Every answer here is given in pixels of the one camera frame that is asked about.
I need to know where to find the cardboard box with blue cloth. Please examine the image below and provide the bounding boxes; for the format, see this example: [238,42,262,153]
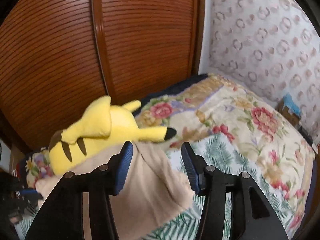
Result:
[276,94,303,127]

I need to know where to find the floral blanket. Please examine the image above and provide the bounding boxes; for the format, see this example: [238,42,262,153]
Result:
[132,74,318,230]

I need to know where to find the ring-patterned wall curtain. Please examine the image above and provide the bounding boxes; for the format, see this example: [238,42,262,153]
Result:
[209,0,320,120]

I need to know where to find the beige printed T-shirt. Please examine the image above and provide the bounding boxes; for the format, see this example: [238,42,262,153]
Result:
[35,140,195,240]

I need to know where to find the dark blue mattress cover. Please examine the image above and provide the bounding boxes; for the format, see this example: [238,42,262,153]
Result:
[132,74,209,117]

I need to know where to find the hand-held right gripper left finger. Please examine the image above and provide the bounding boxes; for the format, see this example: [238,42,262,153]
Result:
[25,141,133,240]

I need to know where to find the leaf-print bed sheet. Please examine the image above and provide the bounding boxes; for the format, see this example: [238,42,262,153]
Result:
[17,135,295,240]

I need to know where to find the yellow plush toy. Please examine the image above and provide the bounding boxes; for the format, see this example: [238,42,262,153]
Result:
[48,95,177,176]

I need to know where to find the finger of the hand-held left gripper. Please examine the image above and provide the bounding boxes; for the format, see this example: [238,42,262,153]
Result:
[20,189,45,202]

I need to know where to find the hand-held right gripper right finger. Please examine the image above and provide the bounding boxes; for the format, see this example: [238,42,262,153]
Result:
[180,142,288,240]

